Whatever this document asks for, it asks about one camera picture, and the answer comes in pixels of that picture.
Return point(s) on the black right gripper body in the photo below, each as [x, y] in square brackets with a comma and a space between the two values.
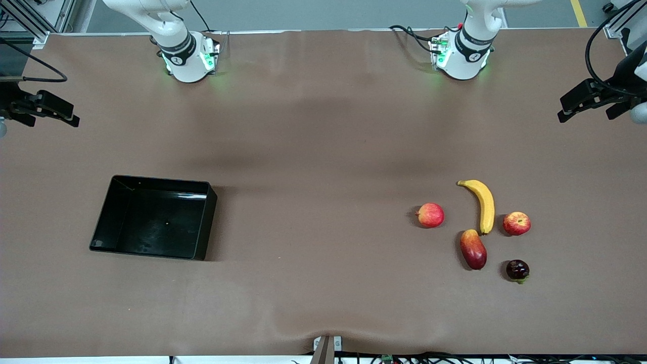
[9, 101]

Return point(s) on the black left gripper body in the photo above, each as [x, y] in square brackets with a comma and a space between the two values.
[620, 89]

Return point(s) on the red apple with pale patch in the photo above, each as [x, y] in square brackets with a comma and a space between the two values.
[517, 224]

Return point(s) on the yellow banana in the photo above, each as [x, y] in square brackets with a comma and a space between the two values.
[486, 202]

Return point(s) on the black plastic box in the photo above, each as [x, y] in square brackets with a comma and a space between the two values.
[156, 222]

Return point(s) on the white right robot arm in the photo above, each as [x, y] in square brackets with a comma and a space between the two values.
[172, 30]

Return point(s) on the red yellow mango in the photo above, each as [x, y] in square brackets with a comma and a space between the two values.
[473, 250]

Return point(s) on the red apple with stem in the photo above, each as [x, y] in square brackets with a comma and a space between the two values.
[430, 216]

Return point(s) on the brown table cover mat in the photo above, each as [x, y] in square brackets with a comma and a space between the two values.
[303, 278]

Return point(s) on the aluminium frame post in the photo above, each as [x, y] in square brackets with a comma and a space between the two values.
[619, 23]
[40, 23]

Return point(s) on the table edge clamp bracket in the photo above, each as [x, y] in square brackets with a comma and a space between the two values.
[326, 349]

